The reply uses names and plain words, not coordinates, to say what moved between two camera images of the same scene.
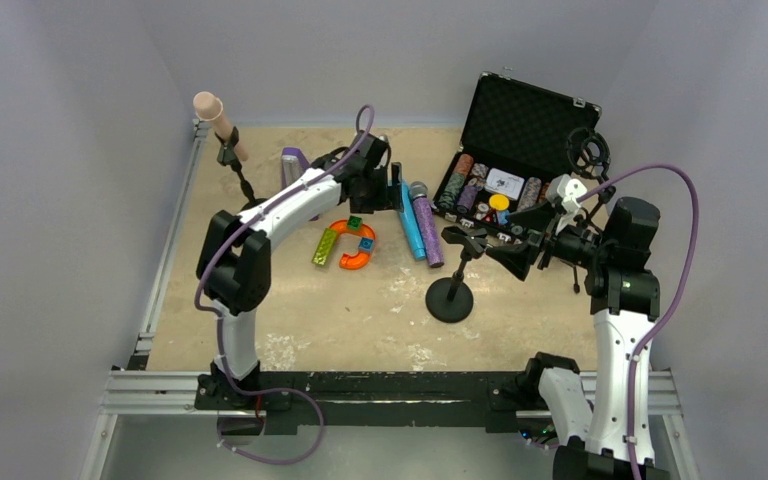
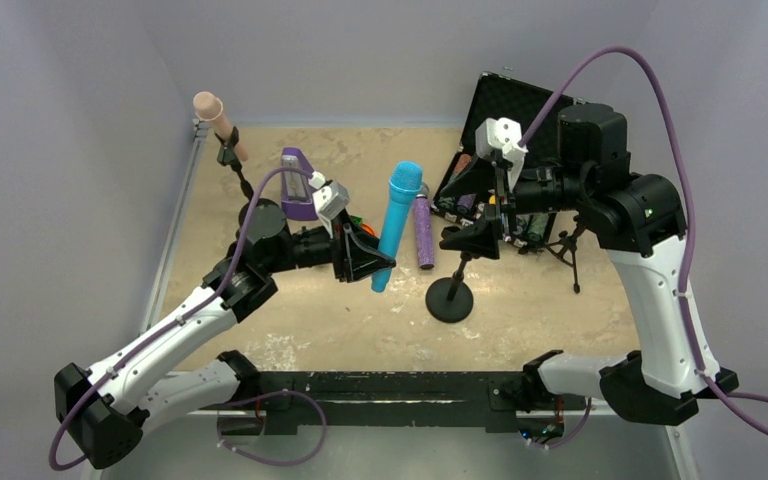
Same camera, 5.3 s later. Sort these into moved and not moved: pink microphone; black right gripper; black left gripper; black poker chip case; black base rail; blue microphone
Moved: black left gripper; blue microphone; black right gripper
Not moved: pink microphone; black base rail; black poker chip case
